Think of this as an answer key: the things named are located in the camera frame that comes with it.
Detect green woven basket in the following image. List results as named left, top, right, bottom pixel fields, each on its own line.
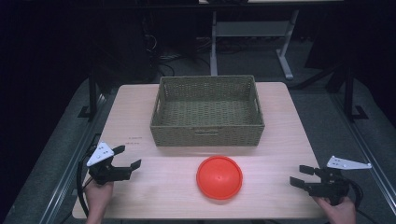
left=149, top=75, right=266, bottom=147

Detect black metal stand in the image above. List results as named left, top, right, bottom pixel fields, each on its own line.
left=342, top=63, right=370, bottom=121
left=78, top=66, right=100, bottom=119

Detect tangle of floor cables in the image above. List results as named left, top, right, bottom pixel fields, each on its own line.
left=141, top=32, right=216, bottom=77

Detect person's right hand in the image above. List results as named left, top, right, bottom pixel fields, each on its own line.
left=312, top=195, right=358, bottom=224

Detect orange plastic bowl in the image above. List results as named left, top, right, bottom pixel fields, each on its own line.
left=195, top=155, right=244, bottom=201

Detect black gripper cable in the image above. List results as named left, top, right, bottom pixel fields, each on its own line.
left=345, top=178, right=380, bottom=224
left=76, top=145, right=98, bottom=218

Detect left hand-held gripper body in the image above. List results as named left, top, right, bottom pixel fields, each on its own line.
left=86, top=141, right=134, bottom=187

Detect grey metal desk frame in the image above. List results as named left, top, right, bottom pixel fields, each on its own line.
left=209, top=8, right=301, bottom=81

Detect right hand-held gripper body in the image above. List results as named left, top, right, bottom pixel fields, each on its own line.
left=305, top=155, right=373, bottom=206

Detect person's left hand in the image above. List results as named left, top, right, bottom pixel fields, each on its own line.
left=84, top=180, right=115, bottom=224

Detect aluminium rail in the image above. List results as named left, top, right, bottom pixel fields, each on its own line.
left=38, top=92, right=108, bottom=224
left=331, top=92, right=396, bottom=216

